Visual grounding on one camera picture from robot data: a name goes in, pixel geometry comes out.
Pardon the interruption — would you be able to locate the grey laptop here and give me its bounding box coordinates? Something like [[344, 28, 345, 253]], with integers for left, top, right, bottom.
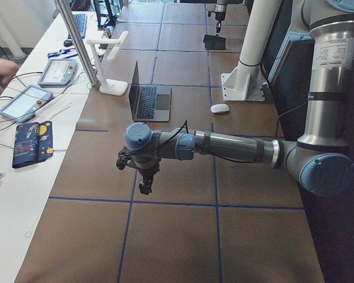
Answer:
[[129, 62, 171, 123]]

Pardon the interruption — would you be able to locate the person forearm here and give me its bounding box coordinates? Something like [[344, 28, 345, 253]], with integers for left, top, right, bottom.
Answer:
[[0, 56, 20, 100]]

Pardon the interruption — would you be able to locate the blue lanyard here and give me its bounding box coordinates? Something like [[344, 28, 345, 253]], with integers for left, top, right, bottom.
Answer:
[[47, 48, 78, 59]]

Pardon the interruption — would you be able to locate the black mouse pad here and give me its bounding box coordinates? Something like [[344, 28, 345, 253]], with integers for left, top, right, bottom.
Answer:
[[203, 34, 226, 50]]

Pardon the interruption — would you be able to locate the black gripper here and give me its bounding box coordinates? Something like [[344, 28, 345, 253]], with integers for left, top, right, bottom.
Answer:
[[133, 157, 161, 195], [214, 11, 224, 36]]

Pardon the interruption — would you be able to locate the near teach pendant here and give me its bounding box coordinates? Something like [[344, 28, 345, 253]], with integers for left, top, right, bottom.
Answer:
[[0, 85, 53, 123]]

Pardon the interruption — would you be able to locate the white computer mouse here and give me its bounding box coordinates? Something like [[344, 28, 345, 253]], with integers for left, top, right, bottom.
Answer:
[[210, 103, 230, 114]]

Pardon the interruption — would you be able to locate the blue space pattern pouch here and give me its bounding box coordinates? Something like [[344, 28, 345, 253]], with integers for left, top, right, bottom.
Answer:
[[12, 121, 54, 169]]

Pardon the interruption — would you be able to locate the white desk lamp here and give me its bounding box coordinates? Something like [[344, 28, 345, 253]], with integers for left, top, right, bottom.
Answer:
[[86, 31, 129, 96]]

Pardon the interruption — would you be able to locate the far teach pendant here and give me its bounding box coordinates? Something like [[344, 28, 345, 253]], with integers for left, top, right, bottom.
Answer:
[[38, 58, 77, 87]]

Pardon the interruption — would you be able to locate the black desk mouse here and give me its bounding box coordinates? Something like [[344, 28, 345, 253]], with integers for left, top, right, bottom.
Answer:
[[63, 39, 74, 48]]

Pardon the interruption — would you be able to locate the teach pendant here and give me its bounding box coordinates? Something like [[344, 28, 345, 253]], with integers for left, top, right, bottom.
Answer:
[[0, 85, 53, 123], [38, 58, 77, 87]]

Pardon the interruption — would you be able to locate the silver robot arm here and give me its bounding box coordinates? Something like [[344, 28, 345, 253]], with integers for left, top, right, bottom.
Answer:
[[204, 0, 228, 37], [116, 1, 354, 196]]

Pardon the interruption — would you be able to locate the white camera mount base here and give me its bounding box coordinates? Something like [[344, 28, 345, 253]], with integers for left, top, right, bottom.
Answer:
[[221, 0, 281, 101]]

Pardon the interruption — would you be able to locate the black keyboard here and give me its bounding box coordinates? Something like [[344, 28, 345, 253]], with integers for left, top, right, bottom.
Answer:
[[73, 14, 87, 38]]

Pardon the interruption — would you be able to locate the aluminium frame post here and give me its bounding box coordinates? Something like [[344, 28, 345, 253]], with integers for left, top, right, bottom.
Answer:
[[55, 0, 99, 87]]

